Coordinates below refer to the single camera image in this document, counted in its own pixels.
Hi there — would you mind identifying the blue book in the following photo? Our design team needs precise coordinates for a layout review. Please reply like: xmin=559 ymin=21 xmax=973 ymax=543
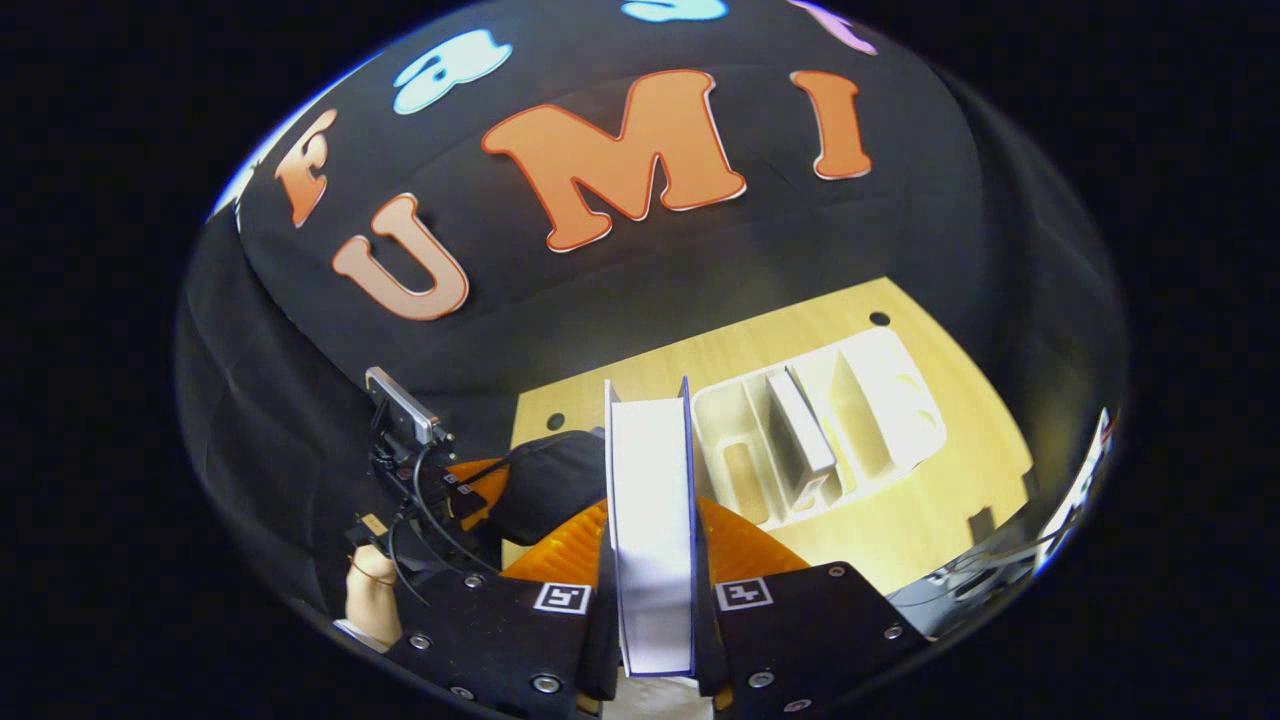
xmin=603 ymin=377 xmax=701 ymax=679

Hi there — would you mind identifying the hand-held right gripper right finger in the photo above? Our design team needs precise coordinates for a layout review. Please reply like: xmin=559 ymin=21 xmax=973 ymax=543
xmin=695 ymin=495 xmax=931 ymax=717

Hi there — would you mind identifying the white book with portrait cover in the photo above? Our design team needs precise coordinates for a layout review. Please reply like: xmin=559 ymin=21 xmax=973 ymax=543
xmin=765 ymin=368 xmax=839 ymax=506

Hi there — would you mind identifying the white bookshelf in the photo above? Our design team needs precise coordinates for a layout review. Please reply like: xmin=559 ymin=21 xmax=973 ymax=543
xmin=690 ymin=328 xmax=949 ymax=531

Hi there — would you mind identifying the dark grey schoolbag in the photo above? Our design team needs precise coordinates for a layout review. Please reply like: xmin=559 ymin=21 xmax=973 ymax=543
xmin=485 ymin=428 xmax=611 ymax=549

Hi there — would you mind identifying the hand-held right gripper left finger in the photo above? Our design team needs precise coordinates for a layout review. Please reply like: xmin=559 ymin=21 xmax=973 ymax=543
xmin=385 ymin=497 xmax=621 ymax=720

